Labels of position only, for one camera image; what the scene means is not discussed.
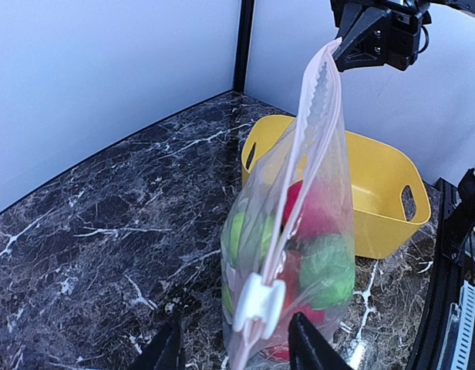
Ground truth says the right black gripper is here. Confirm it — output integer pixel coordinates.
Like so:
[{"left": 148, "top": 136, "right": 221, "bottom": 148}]
[{"left": 330, "top": 1, "right": 431, "bottom": 72}]

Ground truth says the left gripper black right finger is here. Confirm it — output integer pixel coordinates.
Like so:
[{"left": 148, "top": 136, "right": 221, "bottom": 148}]
[{"left": 288, "top": 312, "right": 352, "bottom": 370}]

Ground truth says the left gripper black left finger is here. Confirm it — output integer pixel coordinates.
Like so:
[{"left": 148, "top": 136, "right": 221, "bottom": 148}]
[{"left": 127, "top": 318, "right": 186, "bottom": 370}]

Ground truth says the green bitter gourd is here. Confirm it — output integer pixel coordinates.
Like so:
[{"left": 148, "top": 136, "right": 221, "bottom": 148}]
[{"left": 299, "top": 234, "right": 355, "bottom": 310}]

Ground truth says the clear zip top bag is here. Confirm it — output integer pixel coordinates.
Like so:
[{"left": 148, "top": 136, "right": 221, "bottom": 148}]
[{"left": 221, "top": 39, "right": 355, "bottom": 369}]

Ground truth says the green apple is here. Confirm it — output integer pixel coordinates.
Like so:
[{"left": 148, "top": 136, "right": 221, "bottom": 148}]
[{"left": 221, "top": 212, "right": 275, "bottom": 267}]

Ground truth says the red pomegranate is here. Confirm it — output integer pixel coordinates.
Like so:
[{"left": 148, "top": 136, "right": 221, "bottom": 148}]
[{"left": 294, "top": 183, "right": 342, "bottom": 241}]

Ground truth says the yellow plastic basket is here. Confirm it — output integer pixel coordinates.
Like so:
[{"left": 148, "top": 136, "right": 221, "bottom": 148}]
[{"left": 240, "top": 114, "right": 432, "bottom": 260}]

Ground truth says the right black frame post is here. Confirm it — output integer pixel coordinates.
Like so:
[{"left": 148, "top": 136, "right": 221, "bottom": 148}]
[{"left": 233, "top": 0, "right": 254, "bottom": 93}]

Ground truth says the grey slotted cable duct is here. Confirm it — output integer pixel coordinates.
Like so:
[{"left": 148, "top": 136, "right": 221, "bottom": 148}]
[{"left": 450, "top": 281, "right": 475, "bottom": 370}]

